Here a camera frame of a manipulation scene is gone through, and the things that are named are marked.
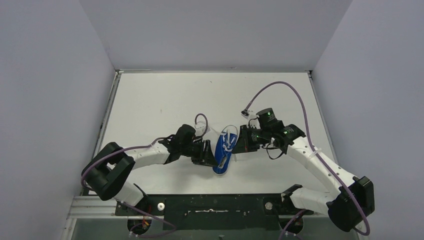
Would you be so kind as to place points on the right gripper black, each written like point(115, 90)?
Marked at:
point(244, 144)

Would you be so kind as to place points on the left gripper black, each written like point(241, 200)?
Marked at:
point(205, 152)

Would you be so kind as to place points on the white shoelace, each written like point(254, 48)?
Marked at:
point(227, 143)

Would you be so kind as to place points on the blue canvas sneaker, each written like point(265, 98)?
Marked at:
point(222, 169)

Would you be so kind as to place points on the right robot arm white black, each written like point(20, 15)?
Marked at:
point(347, 199)

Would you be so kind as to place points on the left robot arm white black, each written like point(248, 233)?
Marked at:
point(107, 173)

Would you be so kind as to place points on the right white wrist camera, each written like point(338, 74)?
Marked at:
point(250, 116)

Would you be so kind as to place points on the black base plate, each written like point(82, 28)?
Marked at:
point(266, 211)

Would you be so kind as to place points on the right side aluminium rail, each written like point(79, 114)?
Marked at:
point(311, 80)

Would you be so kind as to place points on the aluminium rail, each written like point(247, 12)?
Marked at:
point(109, 105)
point(92, 207)
point(311, 80)

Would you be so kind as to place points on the left side aluminium rail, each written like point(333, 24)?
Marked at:
point(109, 105)

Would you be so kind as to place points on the aluminium front rail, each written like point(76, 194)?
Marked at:
point(92, 207)

